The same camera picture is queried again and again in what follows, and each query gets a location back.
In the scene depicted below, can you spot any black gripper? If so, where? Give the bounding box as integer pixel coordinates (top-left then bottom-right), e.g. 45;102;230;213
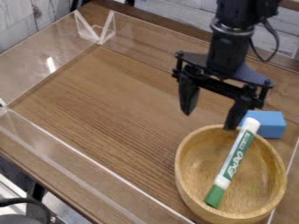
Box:
172;51;273;130

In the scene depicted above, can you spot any green white Expo marker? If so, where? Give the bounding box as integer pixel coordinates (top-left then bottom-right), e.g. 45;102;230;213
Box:
204;117;260;208

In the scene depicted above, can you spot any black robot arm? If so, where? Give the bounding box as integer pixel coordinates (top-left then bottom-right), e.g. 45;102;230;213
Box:
172;0;281;130

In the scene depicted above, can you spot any brown wooden bowl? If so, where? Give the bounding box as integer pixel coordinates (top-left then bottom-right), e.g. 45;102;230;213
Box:
173;125;286;224

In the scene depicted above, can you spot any blue sponge block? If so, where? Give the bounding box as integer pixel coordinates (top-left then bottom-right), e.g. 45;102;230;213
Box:
237;110;286;139

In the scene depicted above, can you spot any black equipment lower left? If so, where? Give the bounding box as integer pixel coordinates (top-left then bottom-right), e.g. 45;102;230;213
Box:
0;198;57;224

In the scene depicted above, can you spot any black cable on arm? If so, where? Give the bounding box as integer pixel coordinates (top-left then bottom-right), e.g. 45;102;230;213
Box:
248;17;281;63

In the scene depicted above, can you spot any clear acrylic barrier wall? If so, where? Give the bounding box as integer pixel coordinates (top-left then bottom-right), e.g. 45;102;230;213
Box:
0;6;299;224

